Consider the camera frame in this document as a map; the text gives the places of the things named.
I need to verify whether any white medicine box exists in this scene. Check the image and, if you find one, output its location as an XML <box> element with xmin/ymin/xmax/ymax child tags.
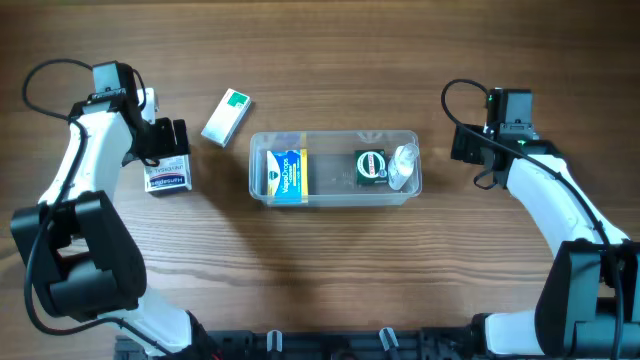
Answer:
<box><xmin>144</xmin><ymin>155</ymin><xmax>192</xmax><ymax>196</ymax></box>

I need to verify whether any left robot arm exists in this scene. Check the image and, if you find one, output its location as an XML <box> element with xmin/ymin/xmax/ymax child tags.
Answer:
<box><xmin>10</xmin><ymin>61</ymin><xmax>217</xmax><ymax>359</ymax></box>

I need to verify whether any clear plastic container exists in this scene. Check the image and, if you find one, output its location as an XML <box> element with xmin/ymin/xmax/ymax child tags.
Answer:
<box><xmin>249</xmin><ymin>130</ymin><xmax>422</xmax><ymax>207</ymax></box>

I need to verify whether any white box green corner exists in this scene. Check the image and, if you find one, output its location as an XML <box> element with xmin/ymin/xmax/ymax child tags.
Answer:
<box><xmin>201</xmin><ymin>88</ymin><xmax>252</xmax><ymax>147</ymax></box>

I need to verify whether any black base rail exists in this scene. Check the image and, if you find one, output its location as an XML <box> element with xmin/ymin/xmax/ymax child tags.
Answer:
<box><xmin>113</xmin><ymin>327</ymin><xmax>481</xmax><ymax>360</ymax></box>

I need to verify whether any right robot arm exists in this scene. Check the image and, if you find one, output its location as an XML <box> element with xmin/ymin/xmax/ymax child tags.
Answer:
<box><xmin>451</xmin><ymin>88</ymin><xmax>639</xmax><ymax>359</ymax></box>

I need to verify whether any right black cable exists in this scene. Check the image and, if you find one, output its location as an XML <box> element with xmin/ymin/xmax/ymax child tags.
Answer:
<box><xmin>440</xmin><ymin>78</ymin><xmax>626</xmax><ymax>360</ymax></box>

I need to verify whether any clear spray bottle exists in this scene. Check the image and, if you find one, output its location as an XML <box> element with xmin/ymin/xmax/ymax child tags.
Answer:
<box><xmin>388</xmin><ymin>143</ymin><xmax>419</xmax><ymax>190</ymax></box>

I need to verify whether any blue yellow VapoDrops box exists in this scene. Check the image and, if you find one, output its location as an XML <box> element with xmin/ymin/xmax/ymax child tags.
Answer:
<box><xmin>266</xmin><ymin>149</ymin><xmax>309</xmax><ymax>205</ymax></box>

